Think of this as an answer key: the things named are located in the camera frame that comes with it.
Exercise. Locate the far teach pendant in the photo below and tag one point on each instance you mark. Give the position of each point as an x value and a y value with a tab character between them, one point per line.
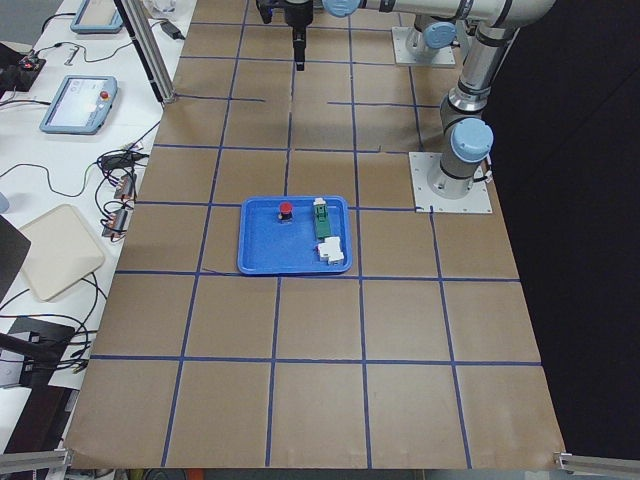
96	17

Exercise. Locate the blue plastic tray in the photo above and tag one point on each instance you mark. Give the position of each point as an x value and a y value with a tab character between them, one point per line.
268	247

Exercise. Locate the aluminium frame post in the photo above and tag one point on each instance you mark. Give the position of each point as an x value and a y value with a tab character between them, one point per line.
136	23

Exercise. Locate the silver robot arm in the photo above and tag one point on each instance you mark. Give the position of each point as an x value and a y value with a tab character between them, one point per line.
468	139
429	35

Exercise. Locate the white circuit breaker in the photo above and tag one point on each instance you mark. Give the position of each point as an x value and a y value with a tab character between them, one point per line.
330	250

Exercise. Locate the beige plastic tray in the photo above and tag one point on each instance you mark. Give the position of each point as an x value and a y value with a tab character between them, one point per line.
63	250

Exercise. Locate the green terminal block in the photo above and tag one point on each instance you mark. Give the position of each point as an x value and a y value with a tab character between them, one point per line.
321	219

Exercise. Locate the black power adapter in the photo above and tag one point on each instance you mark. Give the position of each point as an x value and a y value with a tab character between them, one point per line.
171	30

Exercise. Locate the teach pendant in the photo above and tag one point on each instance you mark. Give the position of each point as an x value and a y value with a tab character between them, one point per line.
81	105
96	17

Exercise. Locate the black camera stand base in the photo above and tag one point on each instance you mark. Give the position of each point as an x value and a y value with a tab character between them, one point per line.
31	351

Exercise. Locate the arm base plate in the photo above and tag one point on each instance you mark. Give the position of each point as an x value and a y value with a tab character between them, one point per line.
436	192
410	49

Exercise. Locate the near teach pendant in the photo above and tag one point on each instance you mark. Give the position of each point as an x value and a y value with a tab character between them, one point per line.
81	105

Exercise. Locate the red emergency stop button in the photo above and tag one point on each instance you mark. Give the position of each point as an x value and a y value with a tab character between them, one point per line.
285	212

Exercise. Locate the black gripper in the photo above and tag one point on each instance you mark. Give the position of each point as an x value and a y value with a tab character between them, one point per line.
298	12

